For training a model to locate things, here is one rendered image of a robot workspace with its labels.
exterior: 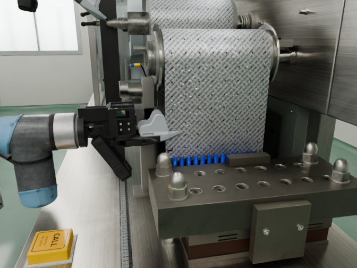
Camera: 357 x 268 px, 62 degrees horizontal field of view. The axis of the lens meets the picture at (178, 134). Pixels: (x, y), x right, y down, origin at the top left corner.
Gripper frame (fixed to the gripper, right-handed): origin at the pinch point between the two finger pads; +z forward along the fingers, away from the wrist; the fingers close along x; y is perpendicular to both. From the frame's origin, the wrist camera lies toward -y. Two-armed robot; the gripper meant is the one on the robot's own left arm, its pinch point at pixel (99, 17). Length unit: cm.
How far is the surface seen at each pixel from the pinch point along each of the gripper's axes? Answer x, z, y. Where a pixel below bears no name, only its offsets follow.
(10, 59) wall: 546, -122, -170
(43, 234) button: -15.4, 16.5, -39.3
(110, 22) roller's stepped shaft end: 23.6, 1.3, 0.8
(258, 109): -6.6, 38.8, 7.2
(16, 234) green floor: 122, 30, -152
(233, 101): -6.6, 32.7, 4.8
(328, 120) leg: 7, 66, 20
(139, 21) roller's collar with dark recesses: 21.6, 7.1, 6.3
